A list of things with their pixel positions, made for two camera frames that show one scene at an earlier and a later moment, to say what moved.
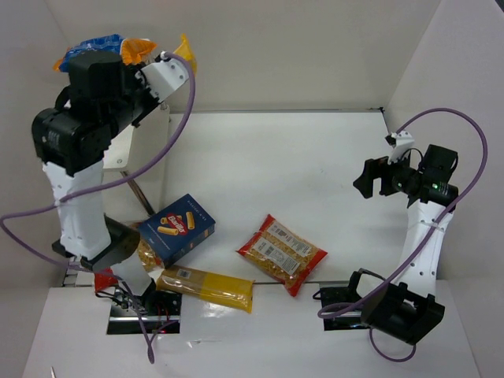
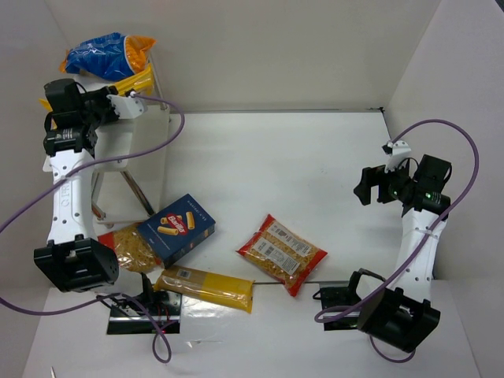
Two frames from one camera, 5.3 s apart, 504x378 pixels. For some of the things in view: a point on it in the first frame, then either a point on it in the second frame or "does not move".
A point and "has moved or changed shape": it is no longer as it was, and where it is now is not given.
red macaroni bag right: (283, 254) does not move
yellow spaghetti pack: (185, 51) has moved or changed shape
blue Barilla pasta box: (176, 229) does not move
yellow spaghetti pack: (230, 291) does not move
